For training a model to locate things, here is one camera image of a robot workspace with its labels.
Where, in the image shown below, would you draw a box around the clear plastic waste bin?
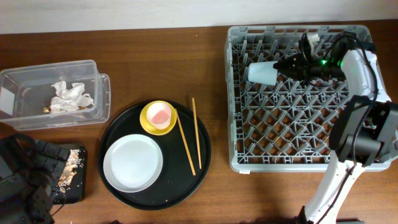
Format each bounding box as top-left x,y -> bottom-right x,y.
1,60 -> 111,131

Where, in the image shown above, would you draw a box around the light blue cup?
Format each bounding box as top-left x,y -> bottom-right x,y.
248,61 -> 278,86

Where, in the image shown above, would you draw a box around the white napkin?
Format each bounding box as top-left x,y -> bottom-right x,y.
50,81 -> 95,113

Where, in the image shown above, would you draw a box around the yellow saucer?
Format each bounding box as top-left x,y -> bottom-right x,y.
139,100 -> 177,136

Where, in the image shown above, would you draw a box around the food scraps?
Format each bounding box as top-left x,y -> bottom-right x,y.
57,149 -> 83,193

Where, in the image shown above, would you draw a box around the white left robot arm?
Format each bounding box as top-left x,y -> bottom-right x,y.
1,133 -> 71,223

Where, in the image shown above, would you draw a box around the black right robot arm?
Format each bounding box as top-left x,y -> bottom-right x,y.
273,31 -> 397,223

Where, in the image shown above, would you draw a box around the wooden chopstick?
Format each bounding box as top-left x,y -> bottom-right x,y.
192,98 -> 202,169
174,108 -> 196,176

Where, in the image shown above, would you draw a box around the pink cup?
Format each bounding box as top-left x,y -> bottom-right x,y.
146,101 -> 172,130

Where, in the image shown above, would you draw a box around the grey round plate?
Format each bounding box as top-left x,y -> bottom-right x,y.
103,134 -> 164,193

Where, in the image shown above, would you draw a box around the black rectangular tray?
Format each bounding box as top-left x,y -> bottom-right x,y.
53,143 -> 87,205

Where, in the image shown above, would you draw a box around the round black tray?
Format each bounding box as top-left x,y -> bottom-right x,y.
98,101 -> 211,210

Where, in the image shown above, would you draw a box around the grey plastic dishwasher rack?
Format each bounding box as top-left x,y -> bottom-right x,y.
224,25 -> 372,172

